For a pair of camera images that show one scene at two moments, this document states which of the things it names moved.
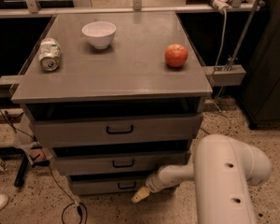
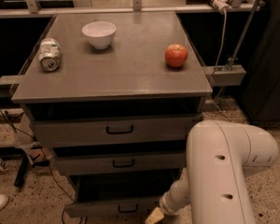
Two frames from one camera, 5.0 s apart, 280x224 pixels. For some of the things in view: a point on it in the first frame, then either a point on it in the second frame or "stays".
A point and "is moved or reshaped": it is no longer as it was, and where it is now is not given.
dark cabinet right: x=265 y=90 stays
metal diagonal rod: x=247 y=28 stays
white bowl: x=99 y=34 stays
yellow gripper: x=154 y=183 -> x=166 y=205
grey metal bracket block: x=226 y=75 stays
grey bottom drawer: x=107 y=185 is moved or reshaped
